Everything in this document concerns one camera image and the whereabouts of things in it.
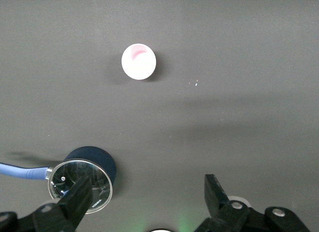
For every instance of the pink plastic cup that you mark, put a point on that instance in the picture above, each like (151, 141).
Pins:
(138, 65)

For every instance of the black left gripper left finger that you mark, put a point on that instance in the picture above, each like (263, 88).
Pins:
(72, 204)

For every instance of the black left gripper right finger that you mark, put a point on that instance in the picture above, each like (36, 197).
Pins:
(216, 199)

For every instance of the dark blue saucepan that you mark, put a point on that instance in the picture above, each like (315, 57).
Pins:
(99, 157)

